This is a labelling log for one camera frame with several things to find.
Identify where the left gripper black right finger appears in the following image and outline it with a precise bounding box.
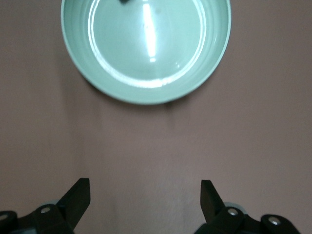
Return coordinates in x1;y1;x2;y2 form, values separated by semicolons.
196;179;299;234

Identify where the pale green round plate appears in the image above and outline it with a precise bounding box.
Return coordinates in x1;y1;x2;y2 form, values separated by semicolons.
60;0;232;105

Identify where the brown table mat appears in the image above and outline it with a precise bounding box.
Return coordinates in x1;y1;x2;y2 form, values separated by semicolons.
0;0;312;234

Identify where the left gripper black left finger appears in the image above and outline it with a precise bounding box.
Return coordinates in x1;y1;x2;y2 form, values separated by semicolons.
0;178;91;234

